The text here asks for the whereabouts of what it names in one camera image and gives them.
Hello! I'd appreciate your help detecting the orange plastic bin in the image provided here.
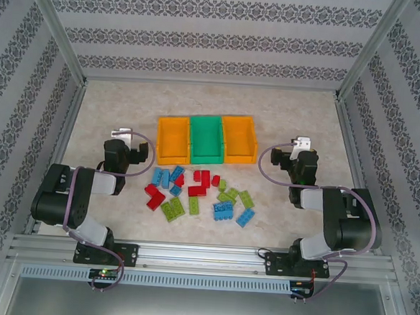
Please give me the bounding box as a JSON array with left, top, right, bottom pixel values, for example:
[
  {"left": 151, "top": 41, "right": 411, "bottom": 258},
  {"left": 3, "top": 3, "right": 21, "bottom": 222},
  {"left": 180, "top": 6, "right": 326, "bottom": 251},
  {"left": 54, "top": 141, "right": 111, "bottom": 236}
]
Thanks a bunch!
[
  {"left": 218, "top": 114, "right": 261, "bottom": 167},
  {"left": 154, "top": 114, "right": 194, "bottom": 166}
]

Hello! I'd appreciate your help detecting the green plastic bin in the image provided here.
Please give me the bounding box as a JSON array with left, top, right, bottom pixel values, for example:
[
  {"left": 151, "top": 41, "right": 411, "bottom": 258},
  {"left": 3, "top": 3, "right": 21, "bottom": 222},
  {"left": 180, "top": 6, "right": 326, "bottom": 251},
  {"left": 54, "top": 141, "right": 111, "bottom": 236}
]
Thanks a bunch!
[{"left": 186, "top": 114, "right": 229, "bottom": 166}]

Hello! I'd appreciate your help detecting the small controller circuit board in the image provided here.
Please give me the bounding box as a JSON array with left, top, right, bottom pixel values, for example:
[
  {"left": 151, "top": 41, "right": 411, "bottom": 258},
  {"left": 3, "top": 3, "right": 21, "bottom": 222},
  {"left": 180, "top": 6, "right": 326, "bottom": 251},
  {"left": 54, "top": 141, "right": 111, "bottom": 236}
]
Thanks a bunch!
[
  {"left": 289, "top": 280, "right": 316, "bottom": 298},
  {"left": 88, "top": 267, "right": 122, "bottom": 282}
]

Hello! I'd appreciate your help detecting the grey metal shelf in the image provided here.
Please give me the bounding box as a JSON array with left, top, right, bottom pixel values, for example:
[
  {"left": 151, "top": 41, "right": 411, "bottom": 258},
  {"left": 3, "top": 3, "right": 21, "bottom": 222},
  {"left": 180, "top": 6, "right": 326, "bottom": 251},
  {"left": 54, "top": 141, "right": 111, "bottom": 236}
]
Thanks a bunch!
[{"left": 0, "top": 257, "right": 420, "bottom": 315}]

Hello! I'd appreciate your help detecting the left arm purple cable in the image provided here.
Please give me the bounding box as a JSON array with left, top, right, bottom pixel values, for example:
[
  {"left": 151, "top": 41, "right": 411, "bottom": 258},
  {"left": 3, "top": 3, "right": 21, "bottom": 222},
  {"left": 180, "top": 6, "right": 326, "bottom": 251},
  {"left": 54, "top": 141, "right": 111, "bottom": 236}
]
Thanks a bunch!
[{"left": 60, "top": 127, "right": 158, "bottom": 247}]

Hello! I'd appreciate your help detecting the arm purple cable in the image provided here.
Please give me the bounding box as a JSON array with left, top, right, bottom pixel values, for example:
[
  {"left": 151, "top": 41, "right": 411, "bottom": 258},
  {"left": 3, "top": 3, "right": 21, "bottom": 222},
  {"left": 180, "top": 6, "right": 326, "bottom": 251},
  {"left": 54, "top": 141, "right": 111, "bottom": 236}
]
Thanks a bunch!
[
  {"left": 252, "top": 140, "right": 383, "bottom": 265},
  {"left": 60, "top": 127, "right": 158, "bottom": 247}
]

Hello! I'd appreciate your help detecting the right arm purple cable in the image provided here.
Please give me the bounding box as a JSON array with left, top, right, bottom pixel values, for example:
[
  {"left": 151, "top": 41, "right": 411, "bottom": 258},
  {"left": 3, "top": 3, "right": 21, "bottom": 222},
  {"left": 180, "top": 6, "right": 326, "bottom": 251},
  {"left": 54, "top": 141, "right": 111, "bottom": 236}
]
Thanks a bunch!
[{"left": 252, "top": 140, "right": 383, "bottom": 265}]

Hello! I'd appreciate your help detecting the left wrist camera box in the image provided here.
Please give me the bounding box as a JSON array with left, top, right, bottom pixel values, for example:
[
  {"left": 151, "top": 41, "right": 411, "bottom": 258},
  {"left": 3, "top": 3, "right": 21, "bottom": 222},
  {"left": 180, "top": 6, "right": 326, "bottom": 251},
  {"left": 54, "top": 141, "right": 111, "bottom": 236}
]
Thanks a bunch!
[{"left": 109, "top": 125, "right": 134, "bottom": 142}]

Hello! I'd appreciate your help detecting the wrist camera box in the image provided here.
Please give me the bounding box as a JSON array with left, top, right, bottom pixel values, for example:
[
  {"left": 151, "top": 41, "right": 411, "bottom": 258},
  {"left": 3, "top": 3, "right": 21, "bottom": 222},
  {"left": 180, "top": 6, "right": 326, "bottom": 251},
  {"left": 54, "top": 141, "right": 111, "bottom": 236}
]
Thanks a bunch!
[
  {"left": 291, "top": 135, "right": 312, "bottom": 150},
  {"left": 109, "top": 125, "right": 134, "bottom": 142}
]

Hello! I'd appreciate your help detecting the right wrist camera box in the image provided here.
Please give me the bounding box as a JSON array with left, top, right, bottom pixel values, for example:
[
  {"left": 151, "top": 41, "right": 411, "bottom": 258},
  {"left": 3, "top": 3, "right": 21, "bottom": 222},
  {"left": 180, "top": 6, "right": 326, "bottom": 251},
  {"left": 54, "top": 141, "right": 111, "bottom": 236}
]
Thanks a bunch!
[{"left": 291, "top": 135, "right": 312, "bottom": 150}]

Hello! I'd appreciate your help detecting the aluminium side rail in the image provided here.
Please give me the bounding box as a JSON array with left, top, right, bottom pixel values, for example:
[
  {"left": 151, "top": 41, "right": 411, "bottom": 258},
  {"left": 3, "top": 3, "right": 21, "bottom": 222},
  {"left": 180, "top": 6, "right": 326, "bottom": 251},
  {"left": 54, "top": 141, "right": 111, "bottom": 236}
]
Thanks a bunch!
[
  {"left": 324, "top": 97, "right": 396, "bottom": 257},
  {"left": 22, "top": 76, "right": 90, "bottom": 239}
]

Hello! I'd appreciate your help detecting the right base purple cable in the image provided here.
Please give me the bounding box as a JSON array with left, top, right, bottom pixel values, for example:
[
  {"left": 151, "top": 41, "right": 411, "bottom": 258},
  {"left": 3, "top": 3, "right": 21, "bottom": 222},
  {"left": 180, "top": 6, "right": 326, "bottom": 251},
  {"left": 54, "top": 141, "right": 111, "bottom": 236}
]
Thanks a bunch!
[{"left": 306, "top": 256, "right": 349, "bottom": 306}]

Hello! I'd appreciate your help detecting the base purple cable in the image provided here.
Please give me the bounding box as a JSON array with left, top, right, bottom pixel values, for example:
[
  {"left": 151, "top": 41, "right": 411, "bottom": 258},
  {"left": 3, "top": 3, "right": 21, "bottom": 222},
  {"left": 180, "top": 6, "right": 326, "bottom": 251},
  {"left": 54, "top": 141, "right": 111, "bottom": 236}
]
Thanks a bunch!
[
  {"left": 306, "top": 256, "right": 349, "bottom": 306},
  {"left": 91, "top": 252, "right": 127, "bottom": 293}
]

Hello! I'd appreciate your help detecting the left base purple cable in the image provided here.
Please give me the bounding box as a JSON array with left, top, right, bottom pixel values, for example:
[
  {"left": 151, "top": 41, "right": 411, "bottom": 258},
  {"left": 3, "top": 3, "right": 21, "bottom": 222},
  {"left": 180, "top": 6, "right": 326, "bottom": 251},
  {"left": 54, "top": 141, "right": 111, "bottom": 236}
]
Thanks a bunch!
[{"left": 91, "top": 252, "right": 127, "bottom": 293}]

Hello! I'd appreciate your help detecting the long aluminium mounting rail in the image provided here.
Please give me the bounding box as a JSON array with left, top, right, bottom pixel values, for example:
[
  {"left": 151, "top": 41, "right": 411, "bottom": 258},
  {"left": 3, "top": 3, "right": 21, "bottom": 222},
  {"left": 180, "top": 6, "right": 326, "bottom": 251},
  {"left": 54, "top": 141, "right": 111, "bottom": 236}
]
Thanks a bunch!
[{"left": 6, "top": 232, "right": 401, "bottom": 289}]

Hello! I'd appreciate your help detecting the aluminium frame post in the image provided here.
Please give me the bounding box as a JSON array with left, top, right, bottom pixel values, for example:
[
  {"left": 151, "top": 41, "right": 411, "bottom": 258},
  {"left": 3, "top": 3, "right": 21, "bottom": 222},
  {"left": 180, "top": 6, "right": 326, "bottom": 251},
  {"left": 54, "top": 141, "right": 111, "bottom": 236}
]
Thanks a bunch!
[
  {"left": 19, "top": 0, "right": 96, "bottom": 87},
  {"left": 333, "top": 0, "right": 412, "bottom": 107}
]

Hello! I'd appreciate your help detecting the slotted grey cable duct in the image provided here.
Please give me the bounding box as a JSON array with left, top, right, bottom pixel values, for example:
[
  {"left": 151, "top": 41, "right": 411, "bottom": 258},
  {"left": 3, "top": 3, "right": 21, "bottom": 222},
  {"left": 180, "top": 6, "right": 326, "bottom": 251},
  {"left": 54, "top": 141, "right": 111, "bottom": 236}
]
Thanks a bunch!
[{"left": 19, "top": 262, "right": 293, "bottom": 296}]

